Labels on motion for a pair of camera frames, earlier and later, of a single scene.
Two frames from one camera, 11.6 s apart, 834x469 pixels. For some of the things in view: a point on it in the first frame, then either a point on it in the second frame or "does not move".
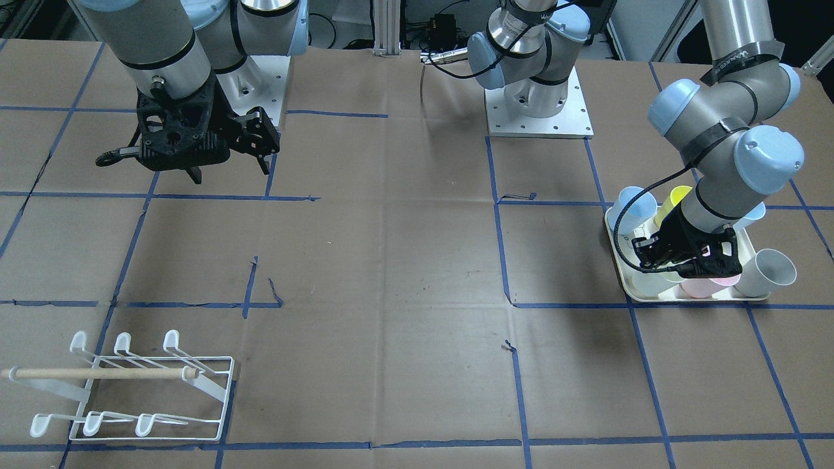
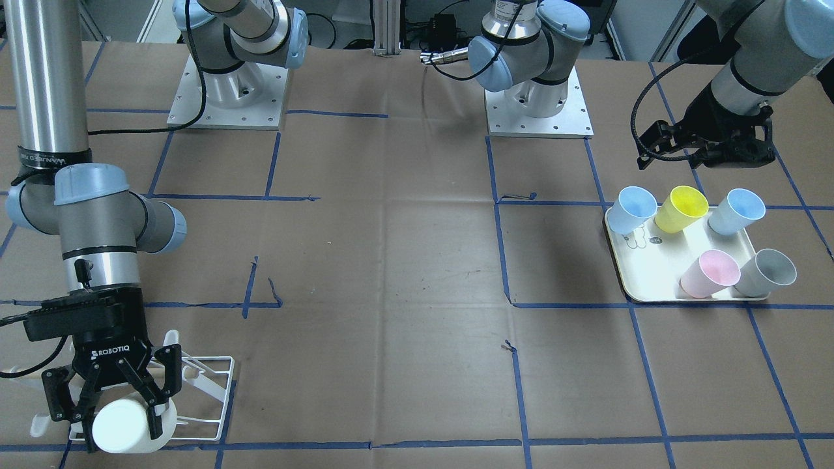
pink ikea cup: [702, 288] does not move
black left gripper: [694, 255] → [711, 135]
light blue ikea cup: [644, 208] does not move
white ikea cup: [644, 286] → [122, 426]
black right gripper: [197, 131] → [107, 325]
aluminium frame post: [387, 17] does not move
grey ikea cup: [769, 267] does not move
